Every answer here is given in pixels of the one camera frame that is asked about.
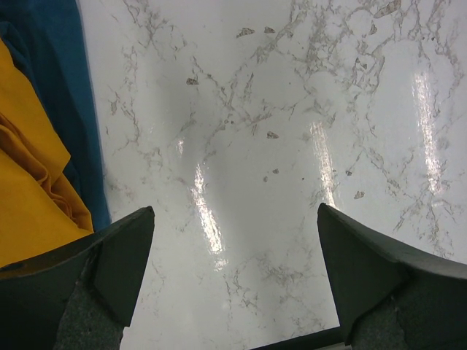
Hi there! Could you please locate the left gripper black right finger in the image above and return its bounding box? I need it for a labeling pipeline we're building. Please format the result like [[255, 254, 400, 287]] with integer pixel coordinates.
[[317, 203, 466, 349]]

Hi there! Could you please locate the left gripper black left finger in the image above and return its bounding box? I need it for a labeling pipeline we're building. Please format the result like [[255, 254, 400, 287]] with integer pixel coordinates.
[[1, 206, 155, 349]]

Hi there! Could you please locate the yellow folded t-shirt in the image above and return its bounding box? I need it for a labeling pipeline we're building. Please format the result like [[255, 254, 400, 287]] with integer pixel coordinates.
[[1, 44, 94, 266]]

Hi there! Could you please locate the blue folded t-shirt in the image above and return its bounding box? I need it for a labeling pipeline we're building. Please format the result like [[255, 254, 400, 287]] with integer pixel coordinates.
[[1, 1, 111, 230]]

